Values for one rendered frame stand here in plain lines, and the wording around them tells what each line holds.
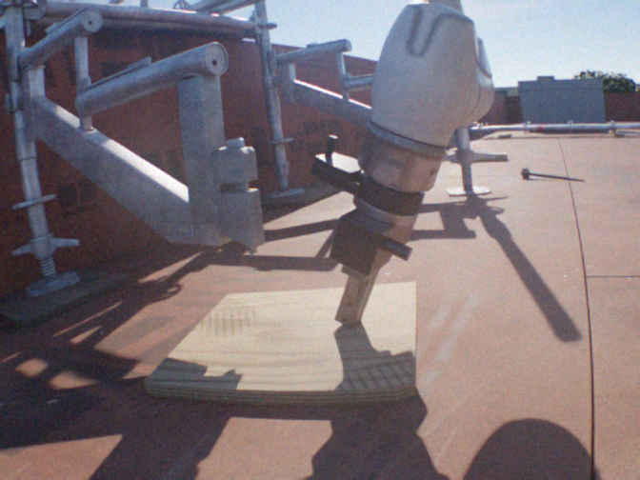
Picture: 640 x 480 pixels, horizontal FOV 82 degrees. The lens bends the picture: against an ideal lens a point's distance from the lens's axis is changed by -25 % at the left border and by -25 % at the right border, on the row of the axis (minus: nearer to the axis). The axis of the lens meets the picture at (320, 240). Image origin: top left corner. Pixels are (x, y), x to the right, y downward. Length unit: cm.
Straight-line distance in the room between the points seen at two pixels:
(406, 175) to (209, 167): 26
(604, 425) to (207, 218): 54
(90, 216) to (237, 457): 105
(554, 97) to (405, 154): 591
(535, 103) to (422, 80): 591
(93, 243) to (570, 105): 585
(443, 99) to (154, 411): 45
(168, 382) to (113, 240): 92
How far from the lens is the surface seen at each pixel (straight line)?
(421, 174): 49
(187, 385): 52
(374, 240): 48
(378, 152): 49
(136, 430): 50
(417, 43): 47
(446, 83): 46
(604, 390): 48
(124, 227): 144
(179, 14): 155
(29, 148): 114
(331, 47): 174
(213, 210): 62
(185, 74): 64
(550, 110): 635
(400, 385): 46
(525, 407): 45
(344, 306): 58
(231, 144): 61
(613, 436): 42
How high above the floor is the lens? 26
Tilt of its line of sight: 13 degrees down
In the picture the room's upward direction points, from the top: 8 degrees counter-clockwise
